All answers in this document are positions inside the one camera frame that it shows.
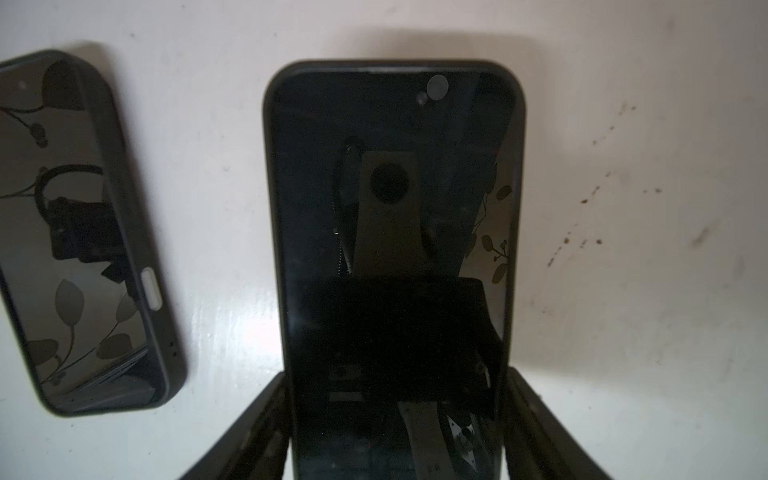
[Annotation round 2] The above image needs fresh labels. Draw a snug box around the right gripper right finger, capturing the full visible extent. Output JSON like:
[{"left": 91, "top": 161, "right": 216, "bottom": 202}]
[{"left": 503, "top": 367, "right": 609, "bottom": 480}]

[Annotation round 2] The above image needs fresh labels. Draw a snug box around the phone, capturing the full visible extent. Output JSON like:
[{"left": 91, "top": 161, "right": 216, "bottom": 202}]
[
  {"left": 1, "top": 50, "right": 187, "bottom": 417},
  {"left": 264, "top": 60, "right": 526, "bottom": 479}
]

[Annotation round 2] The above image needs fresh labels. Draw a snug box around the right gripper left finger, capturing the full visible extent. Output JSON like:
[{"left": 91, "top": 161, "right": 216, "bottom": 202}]
[{"left": 183, "top": 372, "right": 291, "bottom": 480}]

